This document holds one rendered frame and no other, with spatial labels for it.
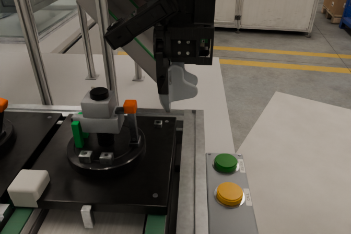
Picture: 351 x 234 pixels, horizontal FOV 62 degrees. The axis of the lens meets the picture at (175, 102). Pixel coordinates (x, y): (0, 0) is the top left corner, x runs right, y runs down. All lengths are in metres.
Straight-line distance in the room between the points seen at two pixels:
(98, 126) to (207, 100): 0.49
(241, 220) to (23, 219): 0.32
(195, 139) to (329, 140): 0.39
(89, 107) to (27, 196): 0.16
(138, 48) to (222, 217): 0.40
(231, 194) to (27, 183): 0.31
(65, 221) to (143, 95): 0.52
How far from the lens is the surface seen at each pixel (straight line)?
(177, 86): 0.44
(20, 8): 0.72
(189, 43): 0.40
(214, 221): 0.46
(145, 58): 0.67
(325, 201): 0.67
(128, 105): 0.48
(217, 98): 0.93
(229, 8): 4.46
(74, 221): 0.53
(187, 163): 0.53
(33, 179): 0.51
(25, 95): 1.06
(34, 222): 0.55
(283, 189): 0.66
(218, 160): 0.53
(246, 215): 0.47
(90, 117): 0.50
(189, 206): 0.47
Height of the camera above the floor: 1.32
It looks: 31 degrees down
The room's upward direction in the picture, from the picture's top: straight up
